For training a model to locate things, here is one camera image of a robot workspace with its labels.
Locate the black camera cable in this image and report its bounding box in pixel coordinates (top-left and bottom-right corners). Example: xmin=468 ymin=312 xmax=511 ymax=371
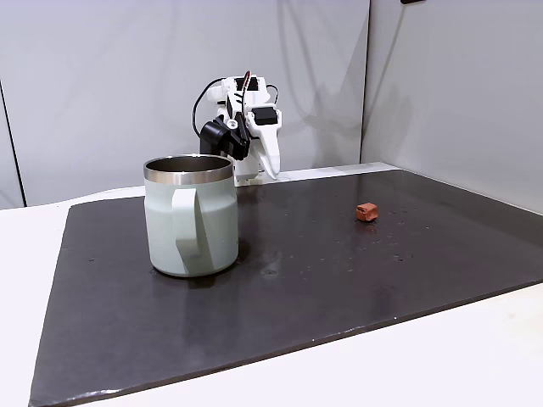
xmin=192 ymin=79 xmax=225 ymax=139

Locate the pale green steel mug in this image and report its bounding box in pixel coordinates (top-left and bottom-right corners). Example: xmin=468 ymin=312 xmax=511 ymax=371
xmin=143 ymin=154 xmax=239 ymax=279

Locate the black table mat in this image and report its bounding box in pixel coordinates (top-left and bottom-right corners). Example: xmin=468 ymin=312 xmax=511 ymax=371
xmin=28 ymin=168 xmax=543 ymax=407

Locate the black oval camera box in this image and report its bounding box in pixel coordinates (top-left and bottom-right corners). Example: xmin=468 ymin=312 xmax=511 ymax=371
xmin=199 ymin=120 xmax=250 ymax=162

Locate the small red-brown cube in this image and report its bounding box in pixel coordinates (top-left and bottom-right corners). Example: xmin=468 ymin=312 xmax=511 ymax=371
xmin=355 ymin=202 xmax=379 ymax=224

